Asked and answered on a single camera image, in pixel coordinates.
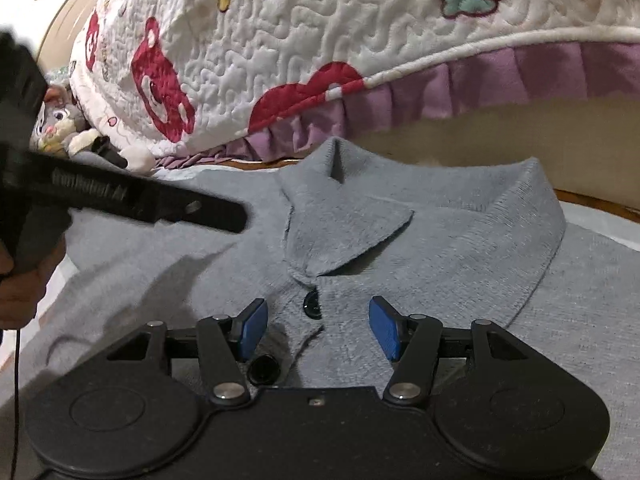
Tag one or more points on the white quilt with red bears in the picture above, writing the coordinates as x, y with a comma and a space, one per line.
193, 80

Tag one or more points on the grey knit cardigan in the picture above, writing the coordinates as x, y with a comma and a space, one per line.
337, 229

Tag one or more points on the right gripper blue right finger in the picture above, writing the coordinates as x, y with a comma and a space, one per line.
395, 332

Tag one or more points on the grey plush bunny toy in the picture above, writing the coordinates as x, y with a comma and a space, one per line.
61, 130

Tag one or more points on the person's left hand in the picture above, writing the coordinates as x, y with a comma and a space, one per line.
21, 293

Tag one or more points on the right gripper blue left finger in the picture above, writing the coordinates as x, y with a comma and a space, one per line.
239, 334

